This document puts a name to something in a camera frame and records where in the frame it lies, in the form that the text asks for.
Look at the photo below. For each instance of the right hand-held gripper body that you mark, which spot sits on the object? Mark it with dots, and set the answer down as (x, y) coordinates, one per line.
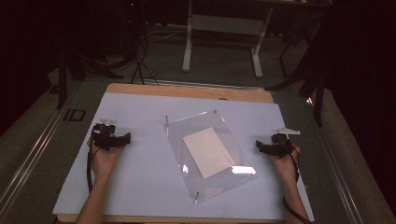
(280, 146)

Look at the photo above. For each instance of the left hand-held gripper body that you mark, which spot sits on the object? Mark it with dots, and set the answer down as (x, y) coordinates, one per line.
(104, 138)

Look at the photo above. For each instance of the photo card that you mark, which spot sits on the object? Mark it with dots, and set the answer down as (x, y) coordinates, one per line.
(208, 152)

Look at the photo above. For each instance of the clear acrylic photo frame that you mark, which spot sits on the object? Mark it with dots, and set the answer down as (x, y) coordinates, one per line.
(218, 186)

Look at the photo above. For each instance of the person's left hand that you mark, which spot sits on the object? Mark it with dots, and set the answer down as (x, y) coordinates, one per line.
(104, 160)

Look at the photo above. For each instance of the person's right hand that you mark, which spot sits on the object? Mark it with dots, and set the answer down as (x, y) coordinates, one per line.
(285, 168)

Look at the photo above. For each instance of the white table mat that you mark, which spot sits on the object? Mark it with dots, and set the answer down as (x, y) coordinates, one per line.
(146, 174)

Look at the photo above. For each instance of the black metal stand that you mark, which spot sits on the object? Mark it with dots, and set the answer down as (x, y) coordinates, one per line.
(62, 81)

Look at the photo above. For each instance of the wooden table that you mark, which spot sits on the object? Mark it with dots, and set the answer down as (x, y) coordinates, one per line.
(186, 92)

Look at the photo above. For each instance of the black chair legs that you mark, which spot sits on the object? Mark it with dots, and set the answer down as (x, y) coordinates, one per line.
(311, 77)

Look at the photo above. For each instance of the metal floor rail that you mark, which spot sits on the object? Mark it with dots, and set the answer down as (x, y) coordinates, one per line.
(28, 165)
(339, 174)

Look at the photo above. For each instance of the white metal desk frame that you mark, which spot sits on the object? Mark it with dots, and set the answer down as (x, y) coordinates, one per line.
(224, 25)

